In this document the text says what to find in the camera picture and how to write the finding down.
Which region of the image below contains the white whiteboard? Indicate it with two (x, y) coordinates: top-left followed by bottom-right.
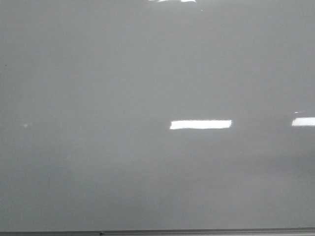
(0, 0), (315, 232)

